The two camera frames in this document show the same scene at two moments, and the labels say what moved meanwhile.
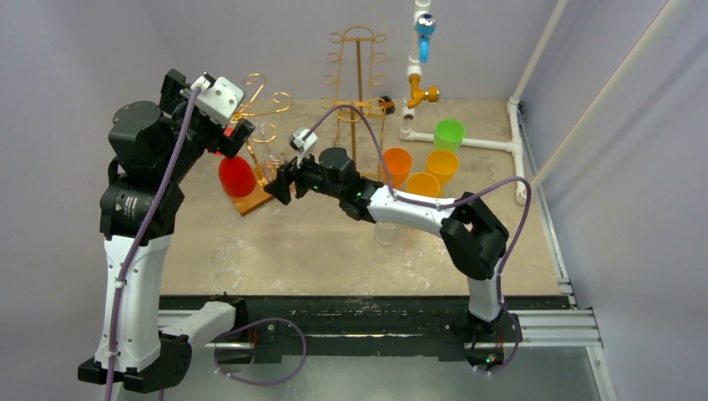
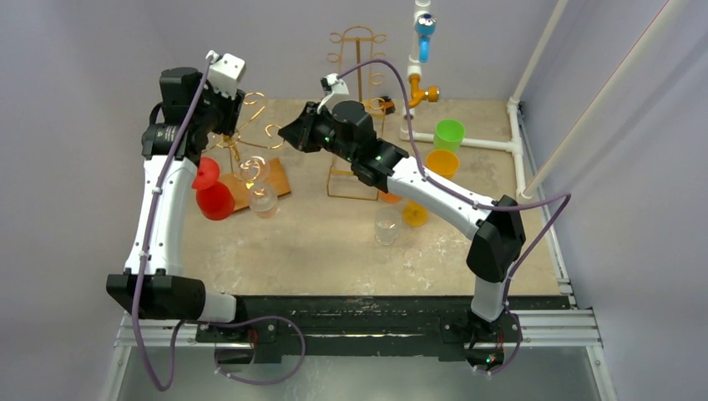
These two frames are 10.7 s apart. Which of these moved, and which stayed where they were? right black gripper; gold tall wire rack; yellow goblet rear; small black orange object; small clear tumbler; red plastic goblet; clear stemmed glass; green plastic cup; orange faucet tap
Moved: right black gripper; clear stemmed glass; red plastic goblet
Stayed: gold tall wire rack; small clear tumbler; green plastic cup; small black orange object; yellow goblet rear; orange faucet tap
